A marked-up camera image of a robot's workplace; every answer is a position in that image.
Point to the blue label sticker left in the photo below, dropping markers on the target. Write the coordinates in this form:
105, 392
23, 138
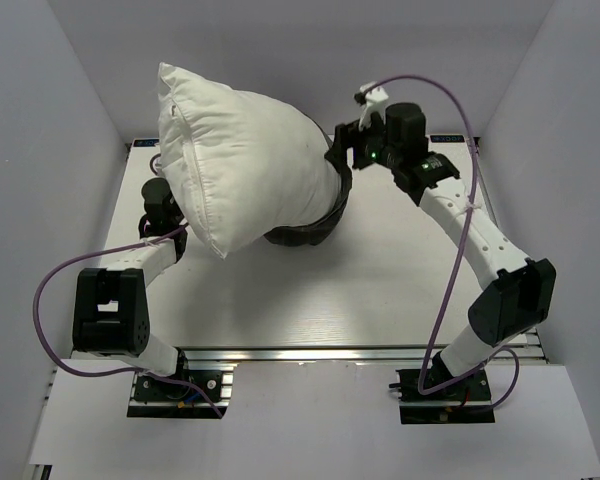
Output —
145, 143

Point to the blue label sticker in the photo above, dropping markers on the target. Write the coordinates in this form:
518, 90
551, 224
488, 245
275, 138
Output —
447, 138
145, 143

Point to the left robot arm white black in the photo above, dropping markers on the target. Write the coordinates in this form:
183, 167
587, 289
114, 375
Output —
111, 313

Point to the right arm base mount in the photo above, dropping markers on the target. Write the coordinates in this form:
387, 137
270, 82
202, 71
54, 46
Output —
467, 402

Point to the white pillow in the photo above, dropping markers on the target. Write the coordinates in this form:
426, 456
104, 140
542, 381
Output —
222, 153

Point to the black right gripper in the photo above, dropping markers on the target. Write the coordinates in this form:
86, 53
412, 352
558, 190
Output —
352, 136

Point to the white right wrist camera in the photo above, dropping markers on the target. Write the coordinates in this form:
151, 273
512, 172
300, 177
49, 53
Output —
372, 99

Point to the blue label sticker right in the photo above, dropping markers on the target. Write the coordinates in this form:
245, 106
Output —
447, 138

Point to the dark grey checked pillowcase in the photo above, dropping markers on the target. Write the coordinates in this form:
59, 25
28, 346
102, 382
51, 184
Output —
316, 191

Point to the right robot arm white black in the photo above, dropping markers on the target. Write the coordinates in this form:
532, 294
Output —
516, 290

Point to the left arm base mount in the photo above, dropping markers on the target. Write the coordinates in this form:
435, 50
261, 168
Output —
153, 399

